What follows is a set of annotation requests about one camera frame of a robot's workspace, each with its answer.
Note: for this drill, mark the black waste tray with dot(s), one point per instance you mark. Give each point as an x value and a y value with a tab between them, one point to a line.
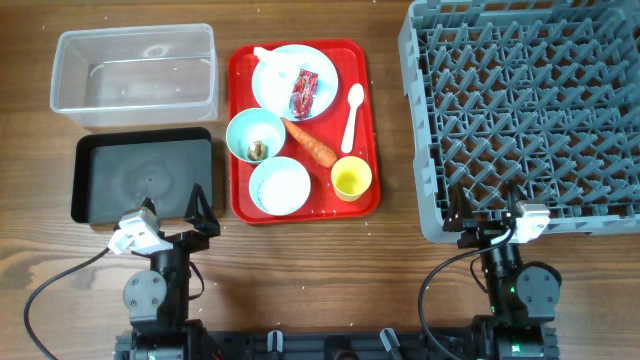
115	172

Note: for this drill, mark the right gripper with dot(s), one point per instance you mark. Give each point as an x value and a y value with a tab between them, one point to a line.
480	231

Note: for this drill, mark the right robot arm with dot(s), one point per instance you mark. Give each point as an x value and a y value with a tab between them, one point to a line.
523	295

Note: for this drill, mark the orange carrot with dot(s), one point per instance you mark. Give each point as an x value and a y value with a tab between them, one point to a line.
321	153

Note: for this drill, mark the yellow cup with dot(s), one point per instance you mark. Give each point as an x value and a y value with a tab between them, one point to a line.
351	177

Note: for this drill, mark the clear plastic bin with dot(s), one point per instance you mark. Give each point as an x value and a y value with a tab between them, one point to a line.
136	76

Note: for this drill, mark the grey dishwasher rack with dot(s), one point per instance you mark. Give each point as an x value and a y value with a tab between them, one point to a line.
541	94

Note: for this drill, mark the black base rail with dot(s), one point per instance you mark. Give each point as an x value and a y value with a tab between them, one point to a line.
448	344

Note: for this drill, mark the light blue plate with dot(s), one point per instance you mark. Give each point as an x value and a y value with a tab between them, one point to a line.
273	92

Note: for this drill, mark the white tissue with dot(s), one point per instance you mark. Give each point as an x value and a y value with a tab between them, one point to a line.
284	65

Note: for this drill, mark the white plastic spoon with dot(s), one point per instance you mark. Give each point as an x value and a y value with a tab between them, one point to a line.
355	98

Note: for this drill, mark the light blue bowl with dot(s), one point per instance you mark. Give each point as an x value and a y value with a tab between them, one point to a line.
263	170

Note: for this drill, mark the red snack wrapper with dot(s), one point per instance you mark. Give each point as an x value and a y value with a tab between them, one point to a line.
303	94

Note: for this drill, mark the brown food scrap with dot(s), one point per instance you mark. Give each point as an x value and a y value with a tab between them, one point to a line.
257	151

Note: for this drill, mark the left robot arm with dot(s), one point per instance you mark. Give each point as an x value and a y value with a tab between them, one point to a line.
158	298

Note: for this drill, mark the green bowl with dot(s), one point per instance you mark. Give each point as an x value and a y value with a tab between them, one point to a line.
255	124

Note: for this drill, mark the white rice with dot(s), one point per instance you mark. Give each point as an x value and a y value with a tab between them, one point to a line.
283	192

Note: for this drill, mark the red serving tray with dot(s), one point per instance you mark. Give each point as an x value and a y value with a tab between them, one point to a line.
349	61

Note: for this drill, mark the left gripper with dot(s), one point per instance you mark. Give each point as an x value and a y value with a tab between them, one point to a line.
206	223

